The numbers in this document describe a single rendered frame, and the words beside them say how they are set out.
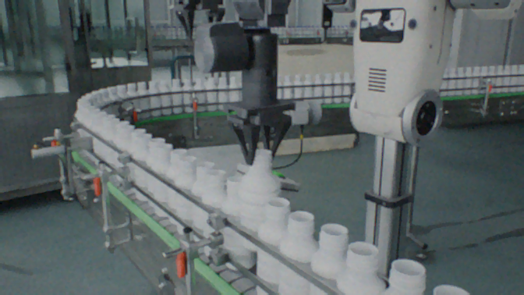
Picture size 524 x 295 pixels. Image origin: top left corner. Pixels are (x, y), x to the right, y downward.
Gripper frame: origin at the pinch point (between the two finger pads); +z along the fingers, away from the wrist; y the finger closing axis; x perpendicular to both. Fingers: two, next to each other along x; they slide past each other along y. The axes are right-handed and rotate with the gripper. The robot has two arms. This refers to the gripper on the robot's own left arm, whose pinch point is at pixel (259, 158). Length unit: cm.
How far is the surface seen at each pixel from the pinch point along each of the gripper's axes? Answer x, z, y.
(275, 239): -8.6, 10.2, -3.2
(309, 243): -14.2, 8.8, -1.4
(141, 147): 45.1, 8.2, -2.9
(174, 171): 27.5, 9.6, -2.6
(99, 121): 80, 8, -2
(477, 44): 264, 8, 557
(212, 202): 9.4, 10.2, -3.8
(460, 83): 90, 15, 218
